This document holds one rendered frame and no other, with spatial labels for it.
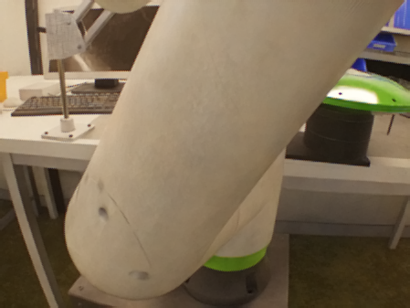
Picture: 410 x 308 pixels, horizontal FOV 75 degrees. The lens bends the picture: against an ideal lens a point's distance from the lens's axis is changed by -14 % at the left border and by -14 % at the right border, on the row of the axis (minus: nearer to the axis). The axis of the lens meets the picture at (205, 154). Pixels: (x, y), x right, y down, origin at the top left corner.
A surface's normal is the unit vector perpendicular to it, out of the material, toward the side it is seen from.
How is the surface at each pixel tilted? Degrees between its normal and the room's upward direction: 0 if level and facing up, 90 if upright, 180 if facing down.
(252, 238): 90
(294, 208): 90
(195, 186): 106
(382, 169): 90
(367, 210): 90
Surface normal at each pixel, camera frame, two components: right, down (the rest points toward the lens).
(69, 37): 0.11, 0.40
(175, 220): 0.05, 0.65
